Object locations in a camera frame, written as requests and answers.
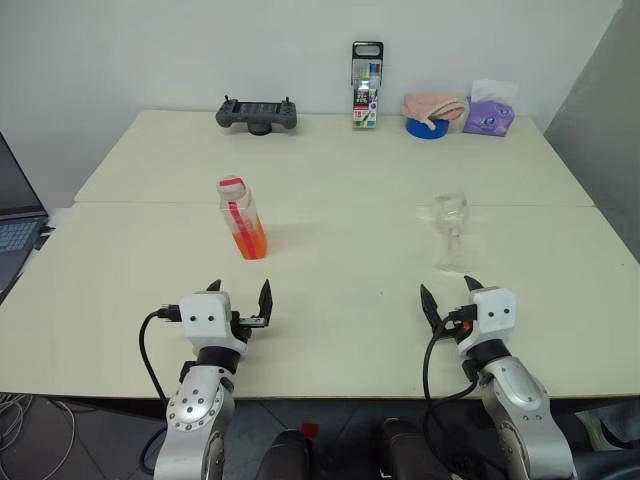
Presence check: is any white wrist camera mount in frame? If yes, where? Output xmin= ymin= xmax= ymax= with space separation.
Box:
xmin=456 ymin=286 xmax=518 ymax=359
xmin=178 ymin=291 xmax=250 ymax=357

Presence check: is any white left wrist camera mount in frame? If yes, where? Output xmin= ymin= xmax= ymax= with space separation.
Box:
xmin=178 ymin=291 xmax=250 ymax=357

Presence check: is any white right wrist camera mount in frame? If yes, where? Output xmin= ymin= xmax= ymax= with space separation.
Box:
xmin=456 ymin=286 xmax=518 ymax=359

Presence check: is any white cable bundle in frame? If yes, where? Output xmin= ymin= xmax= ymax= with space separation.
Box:
xmin=0 ymin=392 xmax=77 ymax=480

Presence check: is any purple tissue pack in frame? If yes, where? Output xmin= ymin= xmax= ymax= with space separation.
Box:
xmin=461 ymin=78 xmax=519 ymax=138

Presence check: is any pink towel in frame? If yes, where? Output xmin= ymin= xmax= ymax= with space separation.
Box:
xmin=402 ymin=92 xmax=470 ymax=133

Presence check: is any dark rounded shape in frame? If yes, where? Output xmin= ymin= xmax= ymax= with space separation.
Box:
xmin=256 ymin=428 xmax=314 ymax=480
xmin=376 ymin=417 xmax=452 ymax=480

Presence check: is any grey laptop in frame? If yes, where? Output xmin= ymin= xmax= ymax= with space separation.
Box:
xmin=0 ymin=131 xmax=52 ymax=294

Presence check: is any blue tape roll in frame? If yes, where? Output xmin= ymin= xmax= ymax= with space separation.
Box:
xmin=405 ymin=116 xmax=450 ymax=141

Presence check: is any bottle with orange liquid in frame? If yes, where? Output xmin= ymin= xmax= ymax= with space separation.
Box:
xmin=216 ymin=175 xmax=272 ymax=262

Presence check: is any clear wine glass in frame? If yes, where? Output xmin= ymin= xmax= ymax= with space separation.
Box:
xmin=416 ymin=191 xmax=474 ymax=274

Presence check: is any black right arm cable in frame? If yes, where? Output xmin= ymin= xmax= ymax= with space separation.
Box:
xmin=421 ymin=303 xmax=484 ymax=480

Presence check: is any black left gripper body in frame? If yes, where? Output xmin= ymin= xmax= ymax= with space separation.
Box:
xmin=230 ymin=309 xmax=258 ymax=344

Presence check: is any marker pen pack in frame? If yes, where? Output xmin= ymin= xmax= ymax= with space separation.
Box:
xmin=350 ymin=40 xmax=385 ymax=132

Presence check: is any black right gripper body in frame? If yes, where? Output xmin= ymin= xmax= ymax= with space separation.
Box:
xmin=433 ymin=318 xmax=472 ymax=347

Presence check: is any grey handheld remote controller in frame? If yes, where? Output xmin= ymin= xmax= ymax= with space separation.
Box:
xmin=215 ymin=95 xmax=299 ymax=137

